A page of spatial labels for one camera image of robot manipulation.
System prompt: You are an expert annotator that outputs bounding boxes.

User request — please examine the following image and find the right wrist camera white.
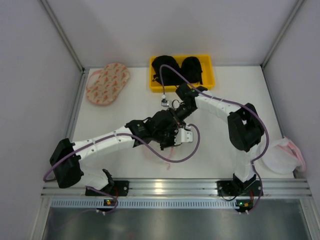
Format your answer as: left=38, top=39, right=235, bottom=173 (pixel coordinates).
left=160, top=94, right=171, bottom=108

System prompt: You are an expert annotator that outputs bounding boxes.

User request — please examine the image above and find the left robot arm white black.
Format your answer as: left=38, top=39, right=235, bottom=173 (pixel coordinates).
left=48, top=108, right=186, bottom=190

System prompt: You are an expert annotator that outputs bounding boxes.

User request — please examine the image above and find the patterned beige laundry bag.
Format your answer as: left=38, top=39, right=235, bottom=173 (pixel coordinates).
left=85, top=62, right=130, bottom=106

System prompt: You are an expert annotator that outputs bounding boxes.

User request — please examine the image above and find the yellow plastic bin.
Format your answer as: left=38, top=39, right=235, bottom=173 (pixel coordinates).
left=149, top=55, right=215, bottom=93

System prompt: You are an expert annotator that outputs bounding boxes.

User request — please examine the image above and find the slotted cable duct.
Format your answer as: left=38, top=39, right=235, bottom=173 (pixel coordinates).
left=50, top=198, right=252, bottom=209

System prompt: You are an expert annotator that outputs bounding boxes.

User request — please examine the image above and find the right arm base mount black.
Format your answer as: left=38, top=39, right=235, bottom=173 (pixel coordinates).
left=217, top=179, right=262, bottom=198

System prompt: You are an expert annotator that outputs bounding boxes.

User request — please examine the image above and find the aluminium rail front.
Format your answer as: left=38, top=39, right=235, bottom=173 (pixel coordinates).
left=41, top=178, right=312, bottom=199

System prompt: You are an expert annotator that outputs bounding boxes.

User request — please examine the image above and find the black bra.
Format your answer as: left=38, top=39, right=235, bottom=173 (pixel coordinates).
left=151, top=54, right=204, bottom=87

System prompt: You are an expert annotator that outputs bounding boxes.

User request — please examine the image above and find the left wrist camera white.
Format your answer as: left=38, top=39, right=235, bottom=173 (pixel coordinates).
left=174, top=126, right=193, bottom=146

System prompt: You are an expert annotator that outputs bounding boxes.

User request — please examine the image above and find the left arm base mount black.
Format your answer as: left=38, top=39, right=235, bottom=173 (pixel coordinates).
left=85, top=180, right=130, bottom=197

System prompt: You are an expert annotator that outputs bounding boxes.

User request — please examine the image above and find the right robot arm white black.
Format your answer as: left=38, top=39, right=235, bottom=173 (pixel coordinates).
left=175, top=83, right=269, bottom=185

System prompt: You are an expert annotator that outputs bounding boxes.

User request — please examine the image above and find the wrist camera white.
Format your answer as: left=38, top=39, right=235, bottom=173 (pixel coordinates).
left=160, top=94, right=171, bottom=108
left=174, top=126, right=193, bottom=146

